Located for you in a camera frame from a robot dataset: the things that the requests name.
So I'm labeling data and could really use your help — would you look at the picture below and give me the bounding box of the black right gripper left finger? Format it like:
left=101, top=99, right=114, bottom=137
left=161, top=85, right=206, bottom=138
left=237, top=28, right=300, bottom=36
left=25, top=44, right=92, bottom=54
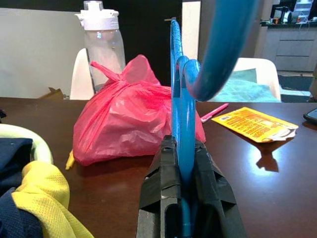
left=135, top=135, right=182, bottom=238

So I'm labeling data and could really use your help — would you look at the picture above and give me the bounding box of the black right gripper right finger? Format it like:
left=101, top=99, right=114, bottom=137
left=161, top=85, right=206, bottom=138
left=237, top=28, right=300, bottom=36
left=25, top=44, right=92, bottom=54
left=192, top=141, right=247, bottom=238

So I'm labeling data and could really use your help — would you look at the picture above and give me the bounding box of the blue plastic clothes hanger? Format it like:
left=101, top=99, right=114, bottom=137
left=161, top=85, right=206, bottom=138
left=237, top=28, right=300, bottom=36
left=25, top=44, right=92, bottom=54
left=169, top=0, right=261, bottom=238

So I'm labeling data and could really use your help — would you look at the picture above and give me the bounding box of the pink plastic bag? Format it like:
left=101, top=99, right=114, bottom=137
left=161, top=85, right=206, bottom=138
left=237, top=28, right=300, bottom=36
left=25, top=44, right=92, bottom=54
left=73, top=54, right=206, bottom=166

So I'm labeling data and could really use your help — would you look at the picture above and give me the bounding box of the yellow printed packet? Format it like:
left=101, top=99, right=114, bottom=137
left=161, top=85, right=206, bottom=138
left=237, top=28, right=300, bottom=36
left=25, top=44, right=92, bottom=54
left=211, top=107, right=300, bottom=144

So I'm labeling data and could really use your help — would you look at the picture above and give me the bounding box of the pink pen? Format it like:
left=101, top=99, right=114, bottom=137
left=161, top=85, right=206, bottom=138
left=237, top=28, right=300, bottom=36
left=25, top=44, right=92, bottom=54
left=200, top=103, right=230, bottom=123

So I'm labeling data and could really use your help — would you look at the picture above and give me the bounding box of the teal cushion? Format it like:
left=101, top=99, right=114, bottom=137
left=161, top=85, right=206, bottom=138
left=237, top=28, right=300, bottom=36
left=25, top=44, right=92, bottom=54
left=209, top=68, right=279, bottom=103

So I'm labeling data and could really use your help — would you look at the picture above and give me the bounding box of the navy and yellow mesh jersey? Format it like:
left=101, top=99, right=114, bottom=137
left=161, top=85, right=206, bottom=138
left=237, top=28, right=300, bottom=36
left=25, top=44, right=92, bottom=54
left=0, top=138, right=95, bottom=238

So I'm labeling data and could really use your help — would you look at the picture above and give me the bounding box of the black phone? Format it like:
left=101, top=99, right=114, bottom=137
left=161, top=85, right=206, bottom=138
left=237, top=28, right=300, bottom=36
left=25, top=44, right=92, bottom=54
left=303, top=108, right=317, bottom=123

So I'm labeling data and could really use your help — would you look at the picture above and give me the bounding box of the white chair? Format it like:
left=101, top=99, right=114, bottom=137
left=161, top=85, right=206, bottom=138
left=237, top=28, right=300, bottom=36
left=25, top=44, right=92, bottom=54
left=212, top=57, right=282, bottom=103
left=70, top=48, right=96, bottom=100

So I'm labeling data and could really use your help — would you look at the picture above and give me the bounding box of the brown cardboard piece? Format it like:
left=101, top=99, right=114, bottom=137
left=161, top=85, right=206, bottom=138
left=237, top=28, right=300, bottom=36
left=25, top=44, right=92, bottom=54
left=38, top=87, right=65, bottom=100

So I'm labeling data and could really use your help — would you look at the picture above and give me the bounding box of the clear water bottle white lid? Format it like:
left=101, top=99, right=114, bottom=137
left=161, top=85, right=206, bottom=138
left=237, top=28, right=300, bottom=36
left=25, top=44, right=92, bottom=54
left=75, top=0, right=126, bottom=94

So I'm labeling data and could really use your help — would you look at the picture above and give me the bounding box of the grey drawer cabinet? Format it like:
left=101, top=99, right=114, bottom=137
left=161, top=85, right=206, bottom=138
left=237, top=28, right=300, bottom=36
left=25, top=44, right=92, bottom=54
left=260, top=23, right=317, bottom=72

